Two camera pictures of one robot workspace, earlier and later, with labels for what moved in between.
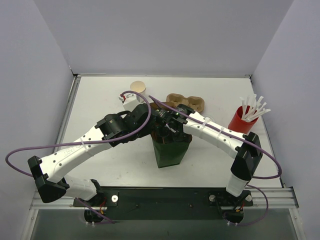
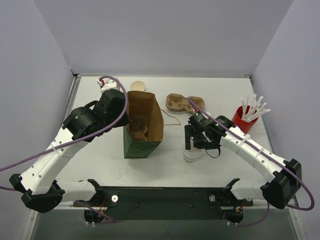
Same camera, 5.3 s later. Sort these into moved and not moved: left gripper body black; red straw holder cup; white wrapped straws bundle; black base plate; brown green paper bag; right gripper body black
Moved: left gripper body black; right gripper body black; brown green paper bag
Not moved: black base plate; red straw holder cup; white wrapped straws bundle
